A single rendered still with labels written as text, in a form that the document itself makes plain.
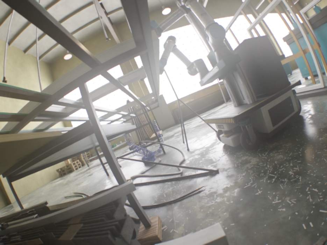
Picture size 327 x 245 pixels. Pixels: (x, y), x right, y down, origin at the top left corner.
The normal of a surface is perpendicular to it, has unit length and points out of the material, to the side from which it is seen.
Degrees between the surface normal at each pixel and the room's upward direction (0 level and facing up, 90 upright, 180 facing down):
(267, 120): 90
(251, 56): 90
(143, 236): 0
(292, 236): 0
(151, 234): 0
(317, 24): 90
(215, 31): 98
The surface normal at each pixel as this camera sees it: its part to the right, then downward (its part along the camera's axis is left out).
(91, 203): 0.33, -0.14
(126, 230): 0.91, -0.40
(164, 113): 0.00, 0.00
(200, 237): -0.40, -0.91
